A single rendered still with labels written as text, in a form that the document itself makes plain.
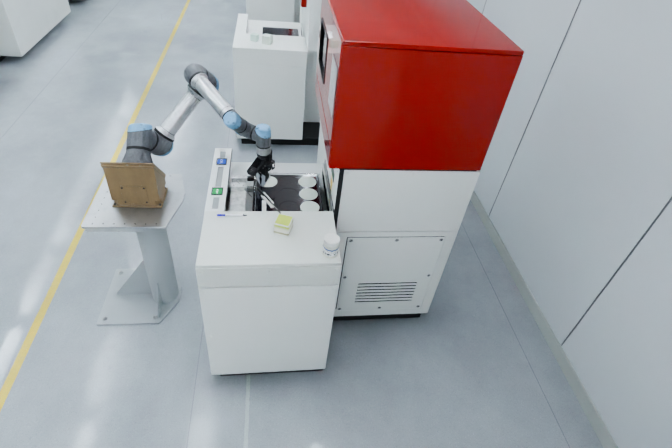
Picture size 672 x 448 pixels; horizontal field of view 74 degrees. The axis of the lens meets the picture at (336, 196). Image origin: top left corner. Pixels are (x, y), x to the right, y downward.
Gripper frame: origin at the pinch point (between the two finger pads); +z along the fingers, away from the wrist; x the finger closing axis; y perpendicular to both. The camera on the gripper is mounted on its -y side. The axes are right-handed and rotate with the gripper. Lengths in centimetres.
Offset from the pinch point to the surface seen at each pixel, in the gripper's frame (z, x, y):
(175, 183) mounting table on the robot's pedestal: 9, 46, -18
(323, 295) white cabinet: 17, -61, -32
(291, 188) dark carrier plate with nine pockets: 1.4, -13.7, 8.9
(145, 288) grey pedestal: 85, 59, -44
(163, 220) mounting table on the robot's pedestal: 9, 28, -44
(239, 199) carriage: 3.3, 4.0, -13.4
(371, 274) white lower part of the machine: 43, -67, 16
